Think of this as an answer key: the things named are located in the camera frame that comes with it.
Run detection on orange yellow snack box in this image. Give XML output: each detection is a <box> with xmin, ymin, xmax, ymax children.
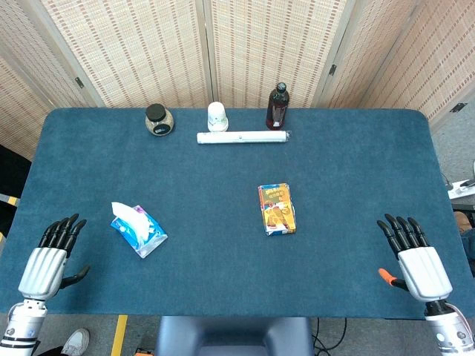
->
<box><xmin>258</xmin><ymin>182</ymin><xmax>297</xmax><ymax>237</ymax></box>

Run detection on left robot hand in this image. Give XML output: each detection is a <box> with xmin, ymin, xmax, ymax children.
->
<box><xmin>17</xmin><ymin>213</ymin><xmax>91</xmax><ymax>301</ymax></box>

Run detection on white sneaker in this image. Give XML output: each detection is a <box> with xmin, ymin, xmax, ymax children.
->
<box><xmin>59</xmin><ymin>328</ymin><xmax>91</xmax><ymax>356</ymax></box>

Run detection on woven folding screen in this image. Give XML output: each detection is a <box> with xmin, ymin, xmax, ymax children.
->
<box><xmin>0</xmin><ymin>0</ymin><xmax>475</xmax><ymax>161</ymax></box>

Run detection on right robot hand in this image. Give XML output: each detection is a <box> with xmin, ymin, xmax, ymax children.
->
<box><xmin>376</xmin><ymin>213</ymin><xmax>454</xmax><ymax>302</ymax></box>

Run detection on black cables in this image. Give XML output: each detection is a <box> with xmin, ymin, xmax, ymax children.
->
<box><xmin>310</xmin><ymin>317</ymin><xmax>372</xmax><ymax>356</ymax></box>

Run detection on dark red drink bottle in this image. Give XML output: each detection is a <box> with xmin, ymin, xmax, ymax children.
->
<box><xmin>265</xmin><ymin>82</ymin><xmax>291</xmax><ymax>131</ymax></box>

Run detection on blue tissue pack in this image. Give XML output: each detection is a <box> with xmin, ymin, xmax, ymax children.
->
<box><xmin>110</xmin><ymin>205</ymin><xmax>168</xmax><ymax>260</ymax></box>

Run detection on white power strip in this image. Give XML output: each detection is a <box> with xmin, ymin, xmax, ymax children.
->
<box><xmin>447</xmin><ymin>178</ymin><xmax>475</xmax><ymax>200</ymax></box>

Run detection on white plastic bottle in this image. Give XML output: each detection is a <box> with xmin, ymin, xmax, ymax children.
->
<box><xmin>206</xmin><ymin>101</ymin><xmax>229</xmax><ymax>133</ymax></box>

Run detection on white tissue sheet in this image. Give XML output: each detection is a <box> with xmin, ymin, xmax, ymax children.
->
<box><xmin>111</xmin><ymin>201</ymin><xmax>154</xmax><ymax>242</ymax></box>

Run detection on white plastic-wrapped roll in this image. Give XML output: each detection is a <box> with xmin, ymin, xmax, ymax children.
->
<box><xmin>196</xmin><ymin>129</ymin><xmax>292</xmax><ymax>145</ymax></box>

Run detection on glass jar with black lid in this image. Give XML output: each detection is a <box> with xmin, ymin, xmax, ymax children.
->
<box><xmin>145</xmin><ymin>104</ymin><xmax>175</xmax><ymax>137</ymax></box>

